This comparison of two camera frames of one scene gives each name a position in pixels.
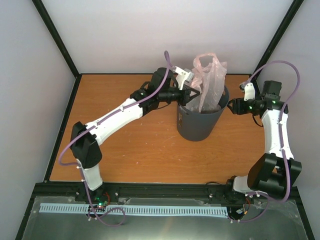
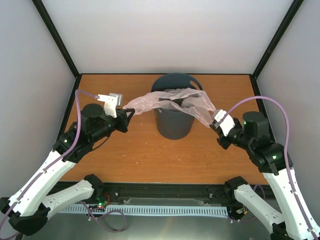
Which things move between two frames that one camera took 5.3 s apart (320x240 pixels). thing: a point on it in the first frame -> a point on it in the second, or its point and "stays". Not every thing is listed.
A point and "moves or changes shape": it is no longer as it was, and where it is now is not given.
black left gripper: [186, 98] -> [124, 120]
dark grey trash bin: [198, 126] -> [174, 124]
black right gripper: [237, 108] -> [224, 143]
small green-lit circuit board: [100, 204] stays
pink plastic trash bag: [208, 76] moves or changes shape
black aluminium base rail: [160, 193] stays
